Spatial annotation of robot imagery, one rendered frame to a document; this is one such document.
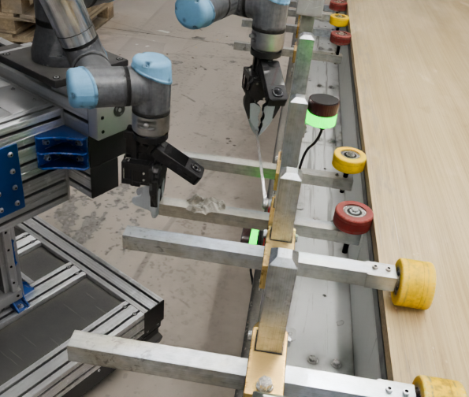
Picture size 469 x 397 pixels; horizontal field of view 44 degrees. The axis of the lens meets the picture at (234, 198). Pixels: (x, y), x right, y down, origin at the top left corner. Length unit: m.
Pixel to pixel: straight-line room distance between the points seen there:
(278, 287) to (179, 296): 1.57
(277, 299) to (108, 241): 1.86
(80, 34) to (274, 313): 0.68
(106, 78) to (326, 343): 0.73
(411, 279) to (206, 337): 1.26
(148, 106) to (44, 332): 0.98
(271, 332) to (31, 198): 0.89
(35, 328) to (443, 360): 1.29
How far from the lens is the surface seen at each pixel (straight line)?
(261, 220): 1.22
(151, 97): 1.10
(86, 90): 1.08
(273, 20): 1.29
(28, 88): 1.56
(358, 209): 1.22
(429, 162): 1.50
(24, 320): 1.94
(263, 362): 0.78
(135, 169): 1.19
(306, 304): 1.39
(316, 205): 1.74
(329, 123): 1.14
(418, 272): 0.98
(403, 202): 1.30
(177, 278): 2.35
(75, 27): 1.17
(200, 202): 1.24
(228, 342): 2.12
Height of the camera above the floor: 1.56
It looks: 33 degrees down
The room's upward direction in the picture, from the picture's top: 6 degrees clockwise
